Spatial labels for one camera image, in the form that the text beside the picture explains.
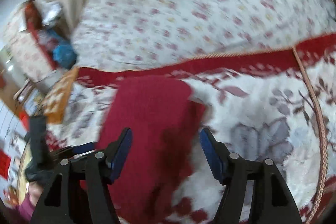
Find dark red knit garment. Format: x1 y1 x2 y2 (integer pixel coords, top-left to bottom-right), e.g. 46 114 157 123
96 76 205 223

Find person's left hand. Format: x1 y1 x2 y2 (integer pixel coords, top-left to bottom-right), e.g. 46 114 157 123
28 182 43 207

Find orange white checkered blanket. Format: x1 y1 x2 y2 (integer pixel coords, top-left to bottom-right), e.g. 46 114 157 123
42 67 79 124

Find white red floral plush blanket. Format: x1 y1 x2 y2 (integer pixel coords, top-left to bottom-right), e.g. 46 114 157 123
47 34 335 223

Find blue plastic bag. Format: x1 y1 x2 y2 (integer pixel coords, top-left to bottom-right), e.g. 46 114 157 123
52 44 77 70

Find white floral bed quilt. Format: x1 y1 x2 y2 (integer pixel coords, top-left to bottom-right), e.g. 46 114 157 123
71 0 335 72

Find braided tan rope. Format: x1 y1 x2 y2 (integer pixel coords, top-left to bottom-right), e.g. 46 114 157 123
291 47 329 224

